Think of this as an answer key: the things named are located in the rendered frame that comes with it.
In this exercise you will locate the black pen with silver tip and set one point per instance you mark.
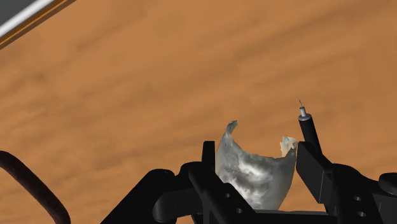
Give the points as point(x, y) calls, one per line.
point(308, 130)

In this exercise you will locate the dark brown curved rim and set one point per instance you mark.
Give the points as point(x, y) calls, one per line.
point(34, 186)

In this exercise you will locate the grey white crumpled shell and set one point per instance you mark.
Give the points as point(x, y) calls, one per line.
point(254, 176)

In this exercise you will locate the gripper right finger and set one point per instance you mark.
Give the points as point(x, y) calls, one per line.
point(344, 186)

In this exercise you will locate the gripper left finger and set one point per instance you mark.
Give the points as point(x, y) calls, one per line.
point(173, 201)

